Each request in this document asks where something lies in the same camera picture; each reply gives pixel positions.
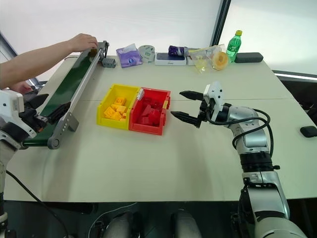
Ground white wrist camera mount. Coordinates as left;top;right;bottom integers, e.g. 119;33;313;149
0;89;38;139
203;81;223;118

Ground long black case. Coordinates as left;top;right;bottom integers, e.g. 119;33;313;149
234;52;263;63

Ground green conveyor belt grey frame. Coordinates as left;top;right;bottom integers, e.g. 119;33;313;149
22;41;110;150

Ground small black rounded object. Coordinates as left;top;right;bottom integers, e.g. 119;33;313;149
300;125;317;138

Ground thin white cable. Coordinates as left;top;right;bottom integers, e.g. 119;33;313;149
88;202;138;238

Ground dark chair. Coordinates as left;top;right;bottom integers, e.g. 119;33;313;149
282;78;317;119

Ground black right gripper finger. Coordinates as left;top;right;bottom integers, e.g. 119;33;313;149
179;90;205;101
170;111;202;129

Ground grey rounded shape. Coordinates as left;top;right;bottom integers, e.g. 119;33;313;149
103;212;137;238
170;209;203;238

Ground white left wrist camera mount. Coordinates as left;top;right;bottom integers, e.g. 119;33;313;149
0;89;38;139

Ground green plastic bottle yellow cap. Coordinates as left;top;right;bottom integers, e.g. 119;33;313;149
226;30;243;63

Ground yellow plastic bin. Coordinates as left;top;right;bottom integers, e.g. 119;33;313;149
96;83;141;131

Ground purple tissue pack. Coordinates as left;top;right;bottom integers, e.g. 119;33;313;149
115;43;144;68

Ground dark window pillar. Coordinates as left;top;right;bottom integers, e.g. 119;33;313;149
210;0;232;47

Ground person's bare reaching hand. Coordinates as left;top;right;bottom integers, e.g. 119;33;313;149
68;33;99;53

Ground yellow white round ring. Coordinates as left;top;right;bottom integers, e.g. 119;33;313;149
212;51;229;71

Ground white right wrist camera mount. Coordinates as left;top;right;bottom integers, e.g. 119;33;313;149
203;81;223;118

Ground person's bare resting hand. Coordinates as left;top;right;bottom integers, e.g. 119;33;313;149
9;81;32;94

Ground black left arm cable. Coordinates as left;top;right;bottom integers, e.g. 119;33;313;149
5;170;69;238

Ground red plastic bin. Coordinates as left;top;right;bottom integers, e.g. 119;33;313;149
128;86;171;136

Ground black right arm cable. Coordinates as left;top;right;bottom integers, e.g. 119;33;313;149
205;108;274;163

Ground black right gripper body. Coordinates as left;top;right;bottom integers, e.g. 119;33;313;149
197;97;214;122

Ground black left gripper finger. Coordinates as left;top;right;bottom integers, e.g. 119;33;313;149
24;93;50;109
45;102;72;124

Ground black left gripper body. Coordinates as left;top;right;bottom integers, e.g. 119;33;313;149
18;107;49;133

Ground grey tape roll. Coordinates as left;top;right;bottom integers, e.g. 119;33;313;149
138;45;156;63

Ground purple folded umbrella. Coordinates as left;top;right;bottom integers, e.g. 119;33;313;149
168;45;201;57

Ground clear plastic bag yellow contents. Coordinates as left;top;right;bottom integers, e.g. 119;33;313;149
188;44;227;74

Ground white flat box blue lid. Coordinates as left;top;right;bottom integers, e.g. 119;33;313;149
155;52;187;66

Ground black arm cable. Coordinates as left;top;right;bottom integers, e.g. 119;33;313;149
205;108;274;163
5;170;69;238

